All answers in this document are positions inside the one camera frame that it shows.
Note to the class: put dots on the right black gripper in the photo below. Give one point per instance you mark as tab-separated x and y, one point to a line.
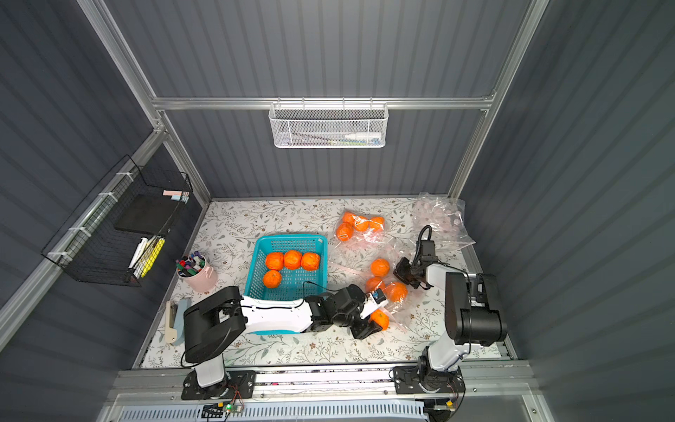
411	269

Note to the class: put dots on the clear zip-top bag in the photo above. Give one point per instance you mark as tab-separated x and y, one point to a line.
368	236
446	217
354	261

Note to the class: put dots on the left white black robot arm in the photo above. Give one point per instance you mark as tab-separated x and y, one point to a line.
213	324

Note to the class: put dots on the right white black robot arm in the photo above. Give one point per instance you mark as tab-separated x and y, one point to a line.
473	309

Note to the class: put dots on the small bag right orange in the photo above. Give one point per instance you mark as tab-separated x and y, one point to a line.
376	223

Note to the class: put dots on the small bag orange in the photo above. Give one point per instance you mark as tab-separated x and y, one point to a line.
360	223
376	223
344	232

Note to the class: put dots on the small bag middle orange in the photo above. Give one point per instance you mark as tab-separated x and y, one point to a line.
360	223

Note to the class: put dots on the small bag left orange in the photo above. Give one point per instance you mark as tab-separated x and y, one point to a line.
344	232

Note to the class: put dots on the teal plastic basket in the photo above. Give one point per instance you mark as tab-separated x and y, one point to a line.
287	271

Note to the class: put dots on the green led circuit board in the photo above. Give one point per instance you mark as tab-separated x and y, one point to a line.
220	411

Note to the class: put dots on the pink pen cup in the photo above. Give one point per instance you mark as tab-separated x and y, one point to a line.
197	272

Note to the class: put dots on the yellow marker in basket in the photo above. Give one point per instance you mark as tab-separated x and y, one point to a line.
148	257

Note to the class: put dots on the white marker in basket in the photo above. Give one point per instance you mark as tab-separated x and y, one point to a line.
138	252

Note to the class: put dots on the pink sticky notes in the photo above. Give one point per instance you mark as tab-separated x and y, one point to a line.
177	196

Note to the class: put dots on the black notebook in basket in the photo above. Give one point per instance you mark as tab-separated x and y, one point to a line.
150	215

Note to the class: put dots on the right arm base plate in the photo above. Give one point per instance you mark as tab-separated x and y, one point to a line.
428	381

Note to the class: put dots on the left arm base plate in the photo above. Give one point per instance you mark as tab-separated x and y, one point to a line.
235	384

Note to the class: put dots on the aluminium linear rail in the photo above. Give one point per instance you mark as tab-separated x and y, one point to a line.
479	378

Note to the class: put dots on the white wire mesh basket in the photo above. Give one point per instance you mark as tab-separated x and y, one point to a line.
328	127

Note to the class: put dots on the black wire wall basket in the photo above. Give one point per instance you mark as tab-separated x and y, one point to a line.
120	235

